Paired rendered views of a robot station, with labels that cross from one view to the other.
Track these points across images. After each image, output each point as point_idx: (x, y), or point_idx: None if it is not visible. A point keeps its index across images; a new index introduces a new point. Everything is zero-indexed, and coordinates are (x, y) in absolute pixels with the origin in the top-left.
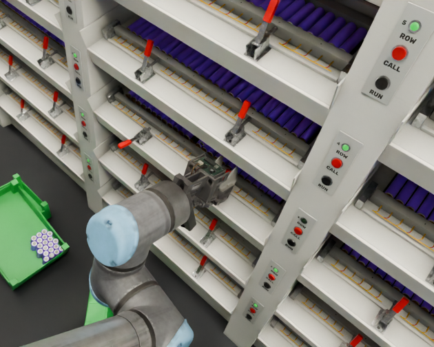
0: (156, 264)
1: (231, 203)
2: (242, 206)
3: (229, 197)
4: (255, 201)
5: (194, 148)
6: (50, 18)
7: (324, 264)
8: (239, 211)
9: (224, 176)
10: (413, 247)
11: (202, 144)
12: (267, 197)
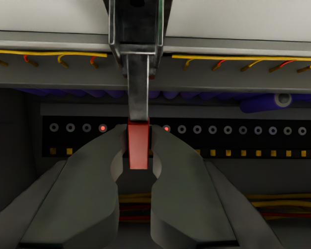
0: None
1: (67, 17)
2: (28, 27)
3: (101, 27)
4: (31, 47)
5: (310, 92)
6: None
7: None
8: (1, 8)
9: (143, 146)
10: None
11: (279, 101)
12: (12, 86)
